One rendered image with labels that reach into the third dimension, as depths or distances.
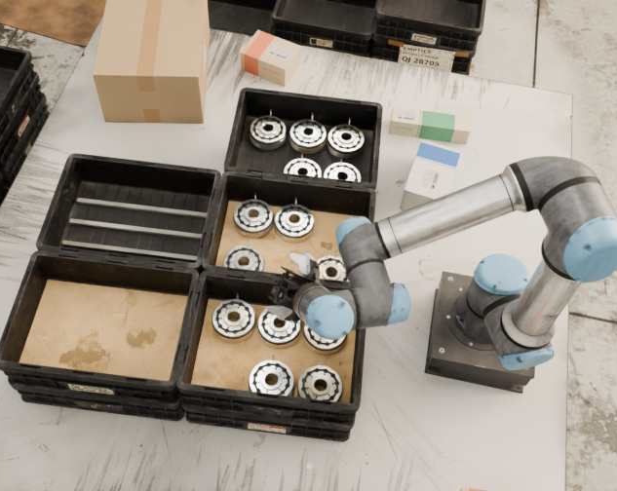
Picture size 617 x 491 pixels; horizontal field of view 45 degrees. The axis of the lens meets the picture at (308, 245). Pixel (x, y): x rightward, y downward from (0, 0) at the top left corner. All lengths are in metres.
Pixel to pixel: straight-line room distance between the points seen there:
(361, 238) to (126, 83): 1.07
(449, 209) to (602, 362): 1.63
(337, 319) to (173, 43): 1.25
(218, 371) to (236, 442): 0.19
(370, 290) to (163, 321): 0.65
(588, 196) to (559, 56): 2.54
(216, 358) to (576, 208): 0.89
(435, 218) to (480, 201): 0.09
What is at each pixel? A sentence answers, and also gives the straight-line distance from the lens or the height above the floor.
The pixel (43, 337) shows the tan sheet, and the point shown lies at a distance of 1.88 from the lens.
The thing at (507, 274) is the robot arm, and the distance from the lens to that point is 1.74.
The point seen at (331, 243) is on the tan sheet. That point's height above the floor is 0.83.
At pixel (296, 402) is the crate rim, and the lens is 1.64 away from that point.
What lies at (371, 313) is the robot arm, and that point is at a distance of 1.35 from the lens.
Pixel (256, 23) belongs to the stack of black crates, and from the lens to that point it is 3.34.
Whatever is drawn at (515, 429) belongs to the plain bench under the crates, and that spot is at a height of 0.70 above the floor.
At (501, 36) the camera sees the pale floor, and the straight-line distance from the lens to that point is 3.88.
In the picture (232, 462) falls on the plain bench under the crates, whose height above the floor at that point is 0.70.
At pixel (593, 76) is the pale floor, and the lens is 3.84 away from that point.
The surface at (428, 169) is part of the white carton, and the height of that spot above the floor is 0.79.
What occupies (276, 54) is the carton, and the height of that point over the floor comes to 0.78.
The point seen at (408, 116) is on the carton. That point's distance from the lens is 2.34.
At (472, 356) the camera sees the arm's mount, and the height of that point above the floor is 0.80.
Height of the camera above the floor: 2.46
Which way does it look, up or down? 57 degrees down
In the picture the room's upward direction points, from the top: 5 degrees clockwise
